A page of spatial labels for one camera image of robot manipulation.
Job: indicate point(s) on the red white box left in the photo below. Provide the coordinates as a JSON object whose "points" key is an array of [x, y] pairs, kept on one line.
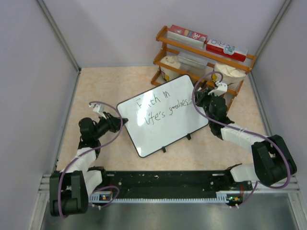
{"points": [[186, 36]]}

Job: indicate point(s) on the orange wooden shelf rack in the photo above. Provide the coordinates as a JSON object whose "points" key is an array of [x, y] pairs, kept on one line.
{"points": [[172, 48]]}

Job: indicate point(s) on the grey cable duct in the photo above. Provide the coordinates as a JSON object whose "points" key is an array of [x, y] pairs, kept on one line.
{"points": [[101, 198]]}

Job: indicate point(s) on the white paper bag right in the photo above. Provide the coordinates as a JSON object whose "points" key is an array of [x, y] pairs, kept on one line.
{"points": [[230, 74]]}

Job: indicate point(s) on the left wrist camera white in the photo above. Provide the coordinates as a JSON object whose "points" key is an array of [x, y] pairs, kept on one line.
{"points": [[97, 107]]}

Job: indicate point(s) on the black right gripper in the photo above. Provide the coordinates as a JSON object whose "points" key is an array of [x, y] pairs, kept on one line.
{"points": [[200, 96]]}

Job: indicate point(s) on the white whiteboard black frame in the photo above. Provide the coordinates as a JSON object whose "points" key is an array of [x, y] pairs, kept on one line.
{"points": [[161, 116]]}

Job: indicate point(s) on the clear plastic box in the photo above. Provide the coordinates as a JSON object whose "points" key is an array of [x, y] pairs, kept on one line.
{"points": [[191, 63]]}

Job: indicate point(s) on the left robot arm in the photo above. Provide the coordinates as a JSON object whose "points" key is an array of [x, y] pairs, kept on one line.
{"points": [[71, 188]]}

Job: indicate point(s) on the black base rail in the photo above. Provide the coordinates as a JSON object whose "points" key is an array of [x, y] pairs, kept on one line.
{"points": [[171, 184]]}

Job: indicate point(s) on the red white box right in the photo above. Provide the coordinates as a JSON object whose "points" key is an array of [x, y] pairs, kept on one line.
{"points": [[226, 50]]}

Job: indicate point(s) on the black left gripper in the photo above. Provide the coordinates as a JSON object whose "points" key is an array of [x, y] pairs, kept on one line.
{"points": [[113, 122]]}

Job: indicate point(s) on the red white box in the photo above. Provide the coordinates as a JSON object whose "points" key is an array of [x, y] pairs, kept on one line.
{"points": [[226, 50], [186, 36]]}

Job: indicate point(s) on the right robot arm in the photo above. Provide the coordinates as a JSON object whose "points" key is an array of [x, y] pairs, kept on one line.
{"points": [[272, 160]]}

